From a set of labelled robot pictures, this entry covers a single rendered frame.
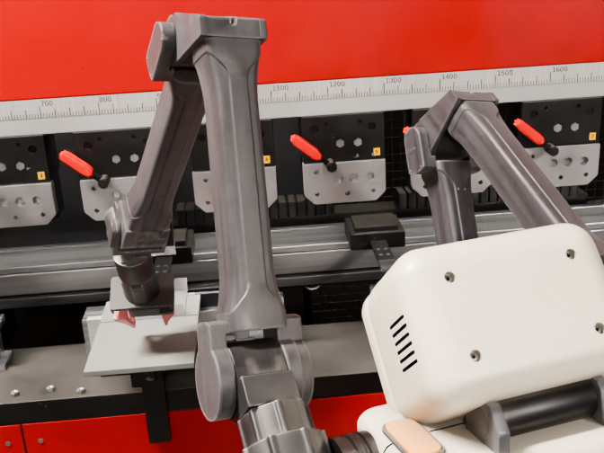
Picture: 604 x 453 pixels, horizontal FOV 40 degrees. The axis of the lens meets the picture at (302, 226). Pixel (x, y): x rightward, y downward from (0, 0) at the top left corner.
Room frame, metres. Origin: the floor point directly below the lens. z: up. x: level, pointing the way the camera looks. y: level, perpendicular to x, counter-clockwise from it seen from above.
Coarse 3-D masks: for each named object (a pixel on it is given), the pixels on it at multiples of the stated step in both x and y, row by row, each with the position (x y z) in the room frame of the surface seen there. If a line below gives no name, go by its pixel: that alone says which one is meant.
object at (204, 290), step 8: (192, 288) 1.47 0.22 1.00; (200, 288) 1.47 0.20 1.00; (208, 288) 1.47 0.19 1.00; (216, 288) 1.47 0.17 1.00; (200, 296) 1.45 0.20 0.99; (208, 296) 1.45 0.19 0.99; (216, 296) 1.45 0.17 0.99; (200, 304) 1.45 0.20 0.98; (208, 304) 1.45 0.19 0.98; (216, 304) 1.45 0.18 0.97
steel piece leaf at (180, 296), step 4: (176, 292) 1.45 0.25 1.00; (180, 292) 1.45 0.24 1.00; (184, 292) 1.45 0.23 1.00; (176, 296) 1.44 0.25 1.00; (180, 296) 1.44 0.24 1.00; (184, 296) 1.44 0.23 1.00; (176, 300) 1.42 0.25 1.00; (180, 300) 1.42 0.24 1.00; (184, 300) 1.42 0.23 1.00; (176, 304) 1.36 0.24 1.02; (180, 304) 1.36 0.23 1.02; (184, 304) 1.40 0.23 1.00; (176, 308) 1.36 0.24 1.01; (180, 308) 1.36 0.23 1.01; (184, 308) 1.38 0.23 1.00; (176, 312) 1.36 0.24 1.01; (180, 312) 1.36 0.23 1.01; (184, 312) 1.37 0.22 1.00; (140, 316) 1.36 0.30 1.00; (144, 316) 1.36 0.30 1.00; (148, 316) 1.36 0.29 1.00; (152, 316) 1.36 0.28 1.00
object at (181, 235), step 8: (176, 232) 1.70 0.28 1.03; (184, 232) 1.69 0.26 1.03; (192, 232) 1.72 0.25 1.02; (176, 240) 1.65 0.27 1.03; (184, 240) 1.65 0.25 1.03; (192, 240) 1.69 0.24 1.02; (176, 248) 1.63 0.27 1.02; (184, 248) 1.63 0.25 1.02; (192, 248) 1.67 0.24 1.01; (152, 256) 1.63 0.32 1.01; (160, 256) 1.63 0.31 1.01; (168, 256) 1.63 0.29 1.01; (176, 256) 1.63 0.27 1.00; (184, 256) 1.63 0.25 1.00; (192, 256) 1.65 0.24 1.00; (160, 264) 1.59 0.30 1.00; (168, 264) 1.59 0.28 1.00; (160, 272) 1.55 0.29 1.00
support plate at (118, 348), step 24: (192, 312) 1.37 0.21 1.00; (96, 336) 1.29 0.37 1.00; (120, 336) 1.29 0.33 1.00; (144, 336) 1.28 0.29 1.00; (168, 336) 1.28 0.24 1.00; (192, 336) 1.27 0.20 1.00; (96, 360) 1.21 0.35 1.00; (120, 360) 1.20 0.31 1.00; (144, 360) 1.20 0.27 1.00; (168, 360) 1.19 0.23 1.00; (192, 360) 1.19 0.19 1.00
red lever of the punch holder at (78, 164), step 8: (64, 152) 1.38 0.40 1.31; (64, 160) 1.37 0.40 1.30; (72, 160) 1.37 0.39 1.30; (80, 160) 1.38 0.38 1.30; (80, 168) 1.37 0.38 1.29; (88, 168) 1.37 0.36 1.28; (88, 176) 1.37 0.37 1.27; (96, 176) 1.38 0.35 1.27; (104, 176) 1.39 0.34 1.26; (104, 184) 1.37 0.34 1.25
